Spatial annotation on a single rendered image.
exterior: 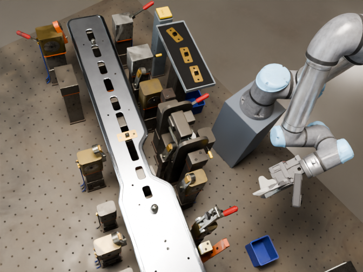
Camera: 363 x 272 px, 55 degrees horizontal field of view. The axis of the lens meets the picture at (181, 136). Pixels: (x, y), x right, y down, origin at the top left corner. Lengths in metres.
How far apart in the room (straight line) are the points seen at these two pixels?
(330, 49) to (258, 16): 2.59
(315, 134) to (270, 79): 0.27
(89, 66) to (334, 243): 1.46
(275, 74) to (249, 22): 2.17
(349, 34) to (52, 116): 1.43
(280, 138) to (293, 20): 2.60
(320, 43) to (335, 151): 0.37
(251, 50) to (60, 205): 2.24
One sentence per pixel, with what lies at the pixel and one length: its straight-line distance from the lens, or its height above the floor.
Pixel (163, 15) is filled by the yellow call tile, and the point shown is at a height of 1.16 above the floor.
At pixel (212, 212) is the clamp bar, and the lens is 1.21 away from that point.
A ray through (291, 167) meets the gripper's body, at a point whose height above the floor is 1.28.
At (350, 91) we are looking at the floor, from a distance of 3.48.
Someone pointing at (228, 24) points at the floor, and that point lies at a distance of 3.46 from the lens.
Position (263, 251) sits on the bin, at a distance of 1.79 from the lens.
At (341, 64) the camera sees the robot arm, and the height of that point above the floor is 1.54.
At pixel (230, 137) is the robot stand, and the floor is 0.92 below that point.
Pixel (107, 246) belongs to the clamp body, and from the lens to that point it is 1.33.
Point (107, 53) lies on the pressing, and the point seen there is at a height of 1.00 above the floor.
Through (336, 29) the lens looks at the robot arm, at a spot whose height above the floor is 1.70.
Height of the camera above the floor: 2.35
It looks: 62 degrees down
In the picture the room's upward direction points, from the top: 18 degrees clockwise
